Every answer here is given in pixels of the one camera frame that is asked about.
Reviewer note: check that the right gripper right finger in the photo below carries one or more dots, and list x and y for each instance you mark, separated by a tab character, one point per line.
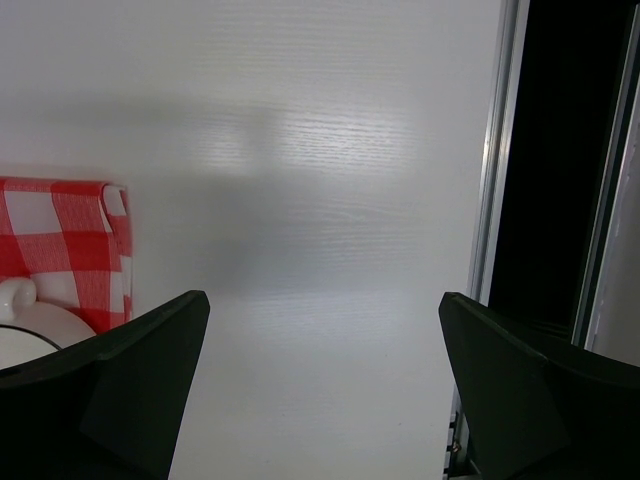
538	407

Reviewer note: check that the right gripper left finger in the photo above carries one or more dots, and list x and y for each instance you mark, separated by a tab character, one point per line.
109	407

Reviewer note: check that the red white checkered cloth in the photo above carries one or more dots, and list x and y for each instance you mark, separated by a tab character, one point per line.
73	238

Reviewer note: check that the white two-handled bowl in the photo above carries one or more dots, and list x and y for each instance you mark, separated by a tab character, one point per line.
31	329

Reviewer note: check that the aluminium table frame rail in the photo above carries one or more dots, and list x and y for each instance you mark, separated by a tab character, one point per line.
556	245

